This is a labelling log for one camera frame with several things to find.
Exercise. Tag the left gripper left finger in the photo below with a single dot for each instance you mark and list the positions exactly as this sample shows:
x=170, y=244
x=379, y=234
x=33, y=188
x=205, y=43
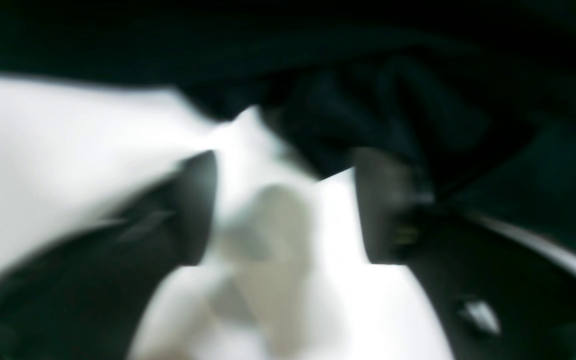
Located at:
x=83, y=298

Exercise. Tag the black graphic T-shirt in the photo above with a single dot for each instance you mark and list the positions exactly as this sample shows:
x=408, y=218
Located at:
x=480, y=94

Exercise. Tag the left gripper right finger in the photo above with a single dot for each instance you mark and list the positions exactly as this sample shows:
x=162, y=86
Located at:
x=500, y=292

